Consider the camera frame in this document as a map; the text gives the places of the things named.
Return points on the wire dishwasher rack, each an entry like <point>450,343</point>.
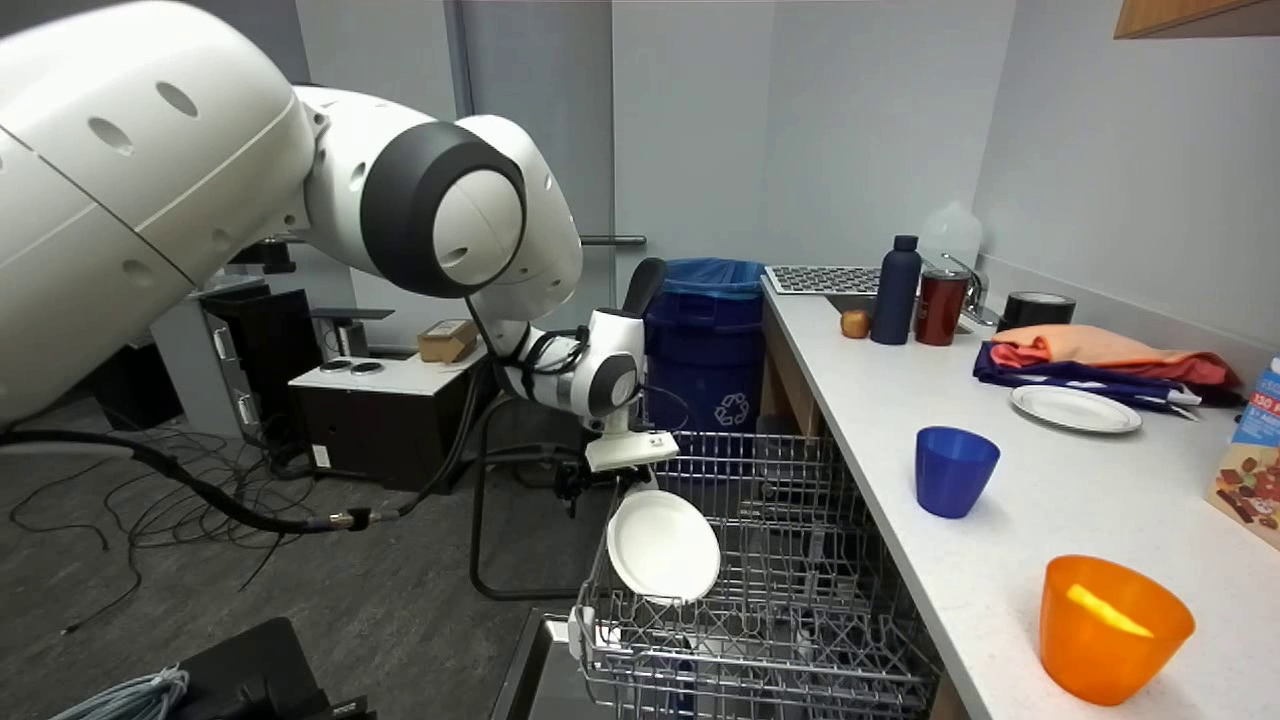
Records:
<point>804,619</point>

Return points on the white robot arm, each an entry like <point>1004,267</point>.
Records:
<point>151,140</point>

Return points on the white plate in rack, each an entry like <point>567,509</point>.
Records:
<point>661,550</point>

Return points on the steel dishwasher door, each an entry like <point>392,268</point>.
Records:
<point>540,678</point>

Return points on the blue recycling bin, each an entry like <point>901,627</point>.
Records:
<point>706,343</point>

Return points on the black cantilever chair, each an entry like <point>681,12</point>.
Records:
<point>538,509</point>

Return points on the small cardboard box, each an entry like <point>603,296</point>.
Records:
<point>447,343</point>

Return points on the orange fruit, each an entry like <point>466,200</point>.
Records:
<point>857,325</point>

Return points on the sink drying mat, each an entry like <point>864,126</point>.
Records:
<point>820,280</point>

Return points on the dark low cabinet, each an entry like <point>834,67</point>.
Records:
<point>380,421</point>

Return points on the navy water bottle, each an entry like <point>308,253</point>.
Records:
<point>896,295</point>

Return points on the red tumbler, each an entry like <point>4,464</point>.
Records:
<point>936,314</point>

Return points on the blue plastic cup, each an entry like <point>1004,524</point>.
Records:
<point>954,470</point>

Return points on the clear plastic bag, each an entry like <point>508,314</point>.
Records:
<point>954,243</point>

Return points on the black computer tower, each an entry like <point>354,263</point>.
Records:
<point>262,343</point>

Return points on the black round container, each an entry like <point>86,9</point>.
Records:
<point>1038,309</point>

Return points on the orange and blue cloths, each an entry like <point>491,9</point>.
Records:
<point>1111,366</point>

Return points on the white plate on counter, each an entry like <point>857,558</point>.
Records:
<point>1075,411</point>

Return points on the orange plastic cup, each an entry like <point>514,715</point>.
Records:
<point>1106,631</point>

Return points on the colourful cereal box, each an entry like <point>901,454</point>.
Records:
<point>1251,472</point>

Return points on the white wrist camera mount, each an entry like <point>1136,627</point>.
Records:
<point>632,450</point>

